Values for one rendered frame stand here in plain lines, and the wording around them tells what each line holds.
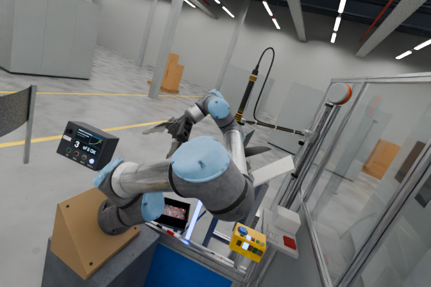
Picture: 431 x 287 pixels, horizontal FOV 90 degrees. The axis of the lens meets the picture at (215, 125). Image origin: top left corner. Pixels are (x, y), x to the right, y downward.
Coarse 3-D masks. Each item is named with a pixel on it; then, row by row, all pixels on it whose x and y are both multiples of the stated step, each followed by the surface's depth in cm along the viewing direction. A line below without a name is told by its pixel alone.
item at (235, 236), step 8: (240, 224) 112; (240, 232) 106; (248, 232) 109; (256, 232) 111; (232, 240) 105; (248, 240) 103; (264, 240) 107; (232, 248) 106; (240, 248) 105; (264, 248) 102; (248, 256) 104; (256, 256) 103
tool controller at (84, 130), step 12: (72, 132) 116; (84, 132) 115; (96, 132) 116; (60, 144) 117; (84, 144) 115; (96, 144) 114; (108, 144) 116; (72, 156) 115; (96, 156) 113; (108, 156) 120; (96, 168) 114
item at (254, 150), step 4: (244, 148) 128; (248, 148) 129; (252, 148) 130; (256, 148) 131; (260, 148) 132; (264, 148) 133; (268, 148) 134; (244, 152) 140; (248, 152) 140; (252, 152) 140; (256, 152) 140; (260, 152) 141
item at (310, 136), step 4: (304, 132) 158; (308, 132) 155; (312, 132) 160; (300, 136) 161; (304, 136) 158; (308, 136) 156; (312, 136) 157; (316, 136) 159; (304, 140) 157; (308, 140) 157; (312, 140) 159
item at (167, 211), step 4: (164, 208) 138; (168, 208) 139; (172, 208) 140; (176, 208) 141; (180, 208) 143; (164, 212) 135; (168, 212) 136; (172, 212) 137; (176, 212) 138; (180, 212) 139; (184, 212) 140; (172, 216) 134; (176, 216) 135; (184, 216) 137
